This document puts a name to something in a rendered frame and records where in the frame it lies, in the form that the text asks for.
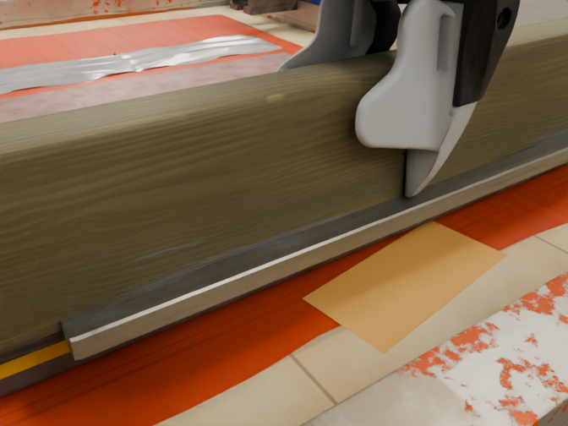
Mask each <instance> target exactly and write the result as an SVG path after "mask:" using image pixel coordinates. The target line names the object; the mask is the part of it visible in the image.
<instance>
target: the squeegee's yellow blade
mask: <svg viewBox="0 0 568 426"><path fill-rule="evenodd" d="M68 352H70V350H69V348H68V345H67V343H66V341H60V342H59V343H56V344H54V345H51V346H49V347H45V348H43V349H41V350H38V351H36V352H33V353H30V354H27V355H25V356H23V357H21V358H16V359H15V360H12V361H10V362H7V363H4V364H1V365H0V379H3V378H5V377H8V376H9V375H12V374H16V373H18V372H20V371H23V370H25V369H28V368H31V367H33V366H36V365H37V364H40V363H44V362H45V361H48V360H50V359H53V358H56V357H58V356H61V355H63V354H65V353H68Z"/></svg>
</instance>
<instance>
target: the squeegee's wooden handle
mask: <svg viewBox="0 0 568 426"><path fill-rule="evenodd" d="M395 58H396V49H395V50H390V51H385V52H377V53H372V54H368V55H362V56H358V57H350V58H345V59H341V60H335V61H331V62H327V63H318V64H313V65H309V66H304V67H299V68H291V69H286V70H282V71H277V72H272V73H268V74H259V75H255V76H249V77H245V78H241V79H232V80H228V81H222V82H218V83H214V84H208V85H200V86H195V87H191V88H186V89H181V90H173V91H168V92H164V93H159V94H154V95H149V96H141V97H136V98H132V99H127V100H122V101H114V102H109V103H105V104H100V105H95V106H87V107H82V108H78V109H73V110H68V111H64V112H55V113H50V114H46V115H41V116H36V117H28V118H23V119H19V120H14V121H9V122H5V123H0V365H1V364H4V363H7V362H10V361H12V360H15V359H16V358H21V357H23V356H25V355H27V354H30V353H33V352H36V351H38V350H41V349H43V348H45V347H49V346H51V345H54V344H56V343H59V342H60V341H65V337H64V334H63V328H62V325H61V321H60V320H61V319H64V318H67V317H69V316H71V315H74V314H77V313H80V312H83V311H85V310H87V309H92V308H94V307H96V306H99V305H102V304H104V303H108V302H111V301H112V300H115V299H118V298H121V297H124V296H127V295H129V294H131V293H134V292H137V291H140V290H143V289H146V288H147V287H152V286H154V285H156V284H159V283H162V282H164V281H168V280H171V279H173V278H175V277H178V276H182V275H184V274H187V273H189V272H191V271H194V270H198V269H200V268H203V267H206V266H208V265H212V264H214V263H217V262H219V261H222V260H224V259H228V258H231V257H233V256H235V255H238V254H242V253H244V252H247V251H249V250H252V249H256V248H258V247H261V246H263V245H266V244H268V243H272V242H275V241H277V240H280V239H282V238H286V237H288V236H291V235H293V234H296V233H298V232H302V231H305V230H307V229H309V228H312V227H316V226H318V225H321V224H324V223H326V222H328V221H332V220H335V219H337V218H340V217H342V216H346V215H349V214H351V213H353V212H356V211H359V210H362V209H365V208H368V207H370V206H372V205H377V204H378V203H381V202H384V201H386V200H388V199H393V198H395V197H397V196H400V195H403V177H404V161H405V154H406V153H407V149H390V148H370V147H367V146H365V145H362V144H361V143H360V141H359V140H358V137H357V135H356V130H355V119H356V111H357V108H358V104H359V102H360V101H361V100H362V98H363V97H364V96H365V95H366V94H367V93H368V92H369V91H370V90H371V89H372V88H373V87H374V86H375V85H377V84H378V83H379V82H380V81H381V80H382V79H383V78H384V77H385V76H386V75H387V74H388V73H389V72H390V70H391V68H392V66H393V64H394V62H395ZM567 134H568V17H567V18H562V19H554V20H549V21H544V22H540V23H535V24H530V25H522V26H517V27H514V28H513V31H512V32H511V36H510V39H509V40H508V42H507V45H506V47H505V50H504V51H503V54H502V56H501V58H500V61H499V63H498V65H497V67H496V70H495V71H494V74H493V77H492V79H491V80H490V82H489V86H488V88H487V90H486V92H485V94H484V96H483V97H482V98H481V99H480V100H479V101H478V102H477V104H476V106H475V108H474V110H473V112H472V116H471V117H470V119H469V121H468V123H467V126H466V127H465V129H464V131H463V133H462V134H461V137H460V139H459V140H458V141H457V143H456V145H455V147H454V148H453V150H452V151H451V153H450V154H449V156H448V157H447V159H446V161H445V163H444V164H443V166H442V167H441V168H440V169H439V171H438V172H437V173H436V174H435V176H434V177H433V178H432V180H431V181H430V182H429V183H428V184H427V185H426V186H428V185H430V184H432V183H437V182H438V181H441V180H444V179H447V178H450V177H453V176H455V175H457V174H460V173H463V172H466V171H469V170H472V169H474V168H476V167H480V166H482V165H485V164H488V163H490V162H492V161H497V160H499V159H501V158H504V157H507V156H510V155H513V154H515V153H518V152H520V151H523V150H526V149H529V148H532V147H534V146H536V145H541V144H543V143H545V142H548V141H550V140H553V139H557V138H559V137H562V136H564V135H567Z"/></svg>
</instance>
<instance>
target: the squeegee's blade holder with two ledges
mask: <svg viewBox="0 0 568 426"><path fill-rule="evenodd" d="M566 162H568V134H567V135H564V136H562V137H559V138H557V139H553V140H550V141H548V142H545V143H543V144H541V145H536V146H534V147H532V148H529V149H526V150H523V151H520V152H518V153H515V154H513V155H510V156H507V157H504V158H501V159H499V160H497V161H492V162H490V163H488V164H485V165H482V166H480V167H476V168H474V169H472V170H469V171H466V172H463V173H460V174H457V175H455V176H453V177H448V178H447V179H444V180H441V181H438V182H437V183H432V184H430V185H428V186H426V187H425V188H424V189H423V190H422V191H421V192H420V193H419V194H417V195H415V196H412V197H410V198H408V197H406V196H405V195H400V196H397V197H395V198H393V199H388V200H386V201H384V202H381V203H378V204H377V205H372V206H370V207H368V208H365V209H362V210H359V211H356V212H353V213H351V214H349V215H346V216H342V217H340V218H337V219H335V220H332V221H328V222H326V223H324V224H321V225H318V226H316V227H312V228H309V229H307V230H305V231H302V232H298V233H296V234H293V235H291V236H288V237H286V238H282V239H280V240H277V241H275V242H272V243H268V244H266V245H263V246H261V247H258V248H254V249H252V250H249V251H247V252H244V253H242V254H238V255H235V256H233V257H231V258H228V259H224V260H222V261H219V262H217V263H214V264H212V265H208V266H206V267H203V268H200V269H198V270H194V271H191V272H189V273H187V274H184V275H182V276H178V277H175V278H173V279H171V280H168V281H164V282H162V283H159V284H156V285H154V286H152V287H147V288H146V289H143V290H140V291H137V292H134V293H131V294H129V295H127V296H124V297H121V298H118V299H115V300H112V301H111V302H108V303H104V304H102V305H99V306H96V307H94V308H92V309H87V310H85V311H83V312H80V313H77V314H74V315H71V316H69V317H67V318H64V319H61V320H60V321H61V325H62V328H63V334H64V337H65V341H66V343H67V345H68V348H69V350H70V352H71V353H72V355H73V357H74V360H81V359H84V358H87V357H89V356H92V355H94V354H97V353H98V352H102V351H105V350H107V349H108V348H111V347H115V346H116V345H119V344H121V343H124V342H126V341H129V340H131V339H134V338H135V337H138V336H142V335H143V334H146V333H148V332H151V331H153V330H156V329H158V328H161V327H162V326H165V325H169V324H171V323H173V322H175V321H177V320H180V319H183V318H185V317H188V316H190V315H192V314H196V313H198V312H200V311H202V310H204V309H207V308H210V307H212V306H215V305H217V304H219V303H223V302H225V301H227V300H229V299H231V298H235V297H237V296H239V295H242V294H244V293H246V292H249V291H252V290H254V289H256V288H258V287H262V286H264V285H266V284H269V283H271V282H273V281H276V280H279V279H281V278H283V277H285V276H289V275H291V274H293V273H296V272H298V271H300V270H303V269H306V268H308V267H310V266H312V265H316V264H318V263H320V262H322V261H325V260H327V259H330V258H333V257H335V256H337V255H339V254H343V253H345V252H347V251H349V250H352V249H355V248H357V247H360V246H362V245H364V244H366V243H370V242H372V241H374V240H376V239H379V238H382V237H384V236H387V235H389V234H392V233H393V232H397V231H399V230H401V229H403V228H406V227H409V226H411V225H414V224H416V223H418V222H420V221H424V220H426V219H429V218H430V217H433V216H437V215H438V214H440V213H443V212H445V211H448V210H451V209H453V208H456V207H457V206H460V205H464V204H466V203H467V202H470V201H472V200H475V199H478V198H480V197H483V196H484V195H487V194H490V193H493V192H494V191H497V190H499V189H502V188H505V187H507V186H510V185H512V184H513V183H517V182H520V181H521V180H524V179H526V178H529V177H532V176H534V175H536V174H539V173H540V172H544V171H547V170H549V169H551V168H553V167H557V166H559V165H561V164H563V163H566Z"/></svg>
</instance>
